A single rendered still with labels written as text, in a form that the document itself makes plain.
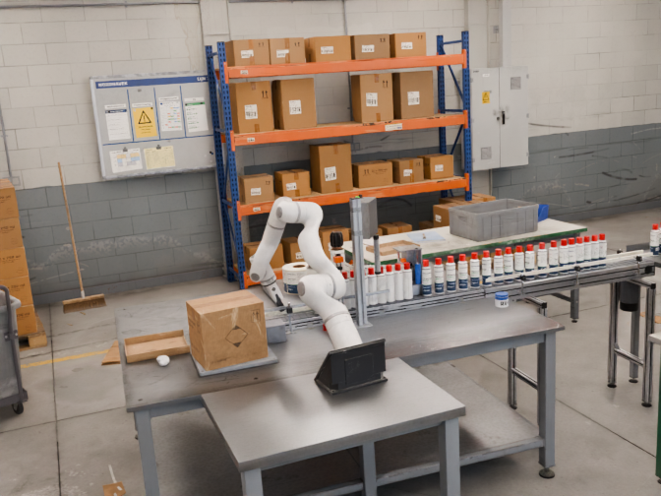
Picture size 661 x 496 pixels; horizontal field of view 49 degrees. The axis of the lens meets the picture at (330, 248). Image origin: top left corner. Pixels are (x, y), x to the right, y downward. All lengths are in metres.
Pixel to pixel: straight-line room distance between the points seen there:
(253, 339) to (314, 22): 5.58
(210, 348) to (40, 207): 4.88
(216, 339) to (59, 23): 5.16
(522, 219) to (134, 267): 4.24
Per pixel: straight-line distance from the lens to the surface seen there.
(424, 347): 3.48
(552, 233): 5.96
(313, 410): 2.91
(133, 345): 3.85
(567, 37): 10.18
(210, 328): 3.28
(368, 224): 3.67
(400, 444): 3.93
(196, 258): 8.22
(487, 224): 5.70
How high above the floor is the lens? 2.09
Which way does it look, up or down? 13 degrees down
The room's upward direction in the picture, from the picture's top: 4 degrees counter-clockwise
